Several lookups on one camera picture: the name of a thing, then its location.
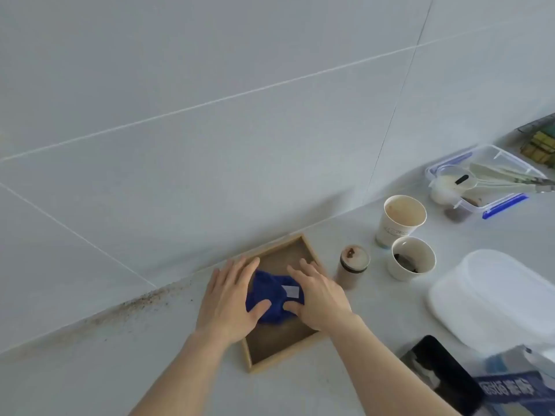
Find blue printed package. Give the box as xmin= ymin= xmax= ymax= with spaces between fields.
xmin=470 ymin=345 xmax=555 ymax=416

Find clear blue-clipped plastic container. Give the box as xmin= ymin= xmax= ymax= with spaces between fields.
xmin=424 ymin=144 xmax=548 ymax=220

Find person's left hand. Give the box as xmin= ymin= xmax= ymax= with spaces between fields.
xmin=195 ymin=257 xmax=272 ymax=344

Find black smartphone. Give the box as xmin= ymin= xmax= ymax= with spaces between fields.
xmin=399 ymin=335 xmax=486 ymax=416

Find person's left forearm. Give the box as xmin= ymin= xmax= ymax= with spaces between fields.
xmin=129 ymin=329 xmax=231 ymax=416

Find metal tongs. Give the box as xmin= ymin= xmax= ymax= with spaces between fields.
xmin=470 ymin=162 xmax=555 ymax=195

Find person's right forearm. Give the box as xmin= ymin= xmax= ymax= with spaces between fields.
xmin=328 ymin=314 xmax=461 ymax=416

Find wooden tray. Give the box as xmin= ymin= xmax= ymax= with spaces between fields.
xmin=234 ymin=233 xmax=330 ymax=374

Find tall white paper cup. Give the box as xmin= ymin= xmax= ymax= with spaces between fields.
xmin=375 ymin=194 xmax=428 ymax=250

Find green wire rack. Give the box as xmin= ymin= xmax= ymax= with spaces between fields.
xmin=516 ymin=113 xmax=555 ymax=169

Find small brown lidded jar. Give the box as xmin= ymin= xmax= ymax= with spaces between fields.
xmin=336 ymin=244 xmax=371 ymax=291

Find short white paper cup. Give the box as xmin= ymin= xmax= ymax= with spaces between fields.
xmin=386 ymin=236 xmax=437 ymax=282

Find person's right hand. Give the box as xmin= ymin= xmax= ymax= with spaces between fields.
xmin=282 ymin=258 xmax=353 ymax=332

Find blue cloth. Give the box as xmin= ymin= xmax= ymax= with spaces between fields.
xmin=245 ymin=270 xmax=305 ymax=325

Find white plastic lidded box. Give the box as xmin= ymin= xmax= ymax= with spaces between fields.
xmin=426 ymin=249 xmax=555 ymax=356

